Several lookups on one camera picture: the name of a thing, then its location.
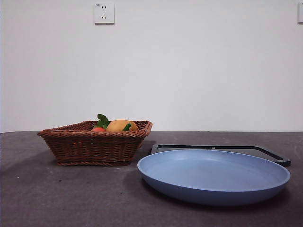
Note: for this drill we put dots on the long green pepper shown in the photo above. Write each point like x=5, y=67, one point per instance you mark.
x=127, y=127

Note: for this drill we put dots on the blue round plate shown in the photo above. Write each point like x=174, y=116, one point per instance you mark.
x=213, y=179

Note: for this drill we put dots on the orange carrot with green leaves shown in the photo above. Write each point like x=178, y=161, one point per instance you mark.
x=102, y=120

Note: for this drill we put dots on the brown wicker basket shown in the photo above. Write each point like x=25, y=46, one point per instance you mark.
x=94, y=149

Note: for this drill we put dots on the black rectangular tray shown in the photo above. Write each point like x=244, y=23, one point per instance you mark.
x=279, y=159

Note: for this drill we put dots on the white wall socket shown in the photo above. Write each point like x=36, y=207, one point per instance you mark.
x=104, y=13

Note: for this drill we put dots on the white wall plate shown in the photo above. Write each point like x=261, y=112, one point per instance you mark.
x=300, y=13

